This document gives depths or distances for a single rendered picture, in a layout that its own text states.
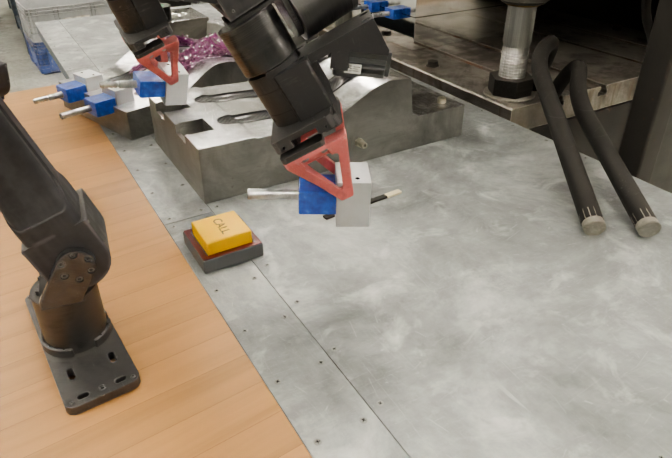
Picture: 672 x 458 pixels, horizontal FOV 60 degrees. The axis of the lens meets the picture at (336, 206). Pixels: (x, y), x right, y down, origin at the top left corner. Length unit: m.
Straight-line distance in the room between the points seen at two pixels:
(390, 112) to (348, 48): 0.45
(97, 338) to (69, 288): 0.08
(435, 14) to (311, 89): 1.19
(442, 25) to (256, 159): 0.97
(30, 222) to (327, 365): 0.31
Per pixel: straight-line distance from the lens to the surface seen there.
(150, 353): 0.66
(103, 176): 1.03
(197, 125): 0.96
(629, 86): 1.63
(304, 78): 0.55
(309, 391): 0.59
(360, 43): 0.56
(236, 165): 0.88
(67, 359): 0.67
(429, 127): 1.06
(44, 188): 0.57
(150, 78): 0.99
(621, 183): 0.95
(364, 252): 0.77
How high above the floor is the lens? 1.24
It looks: 31 degrees down
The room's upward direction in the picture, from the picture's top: straight up
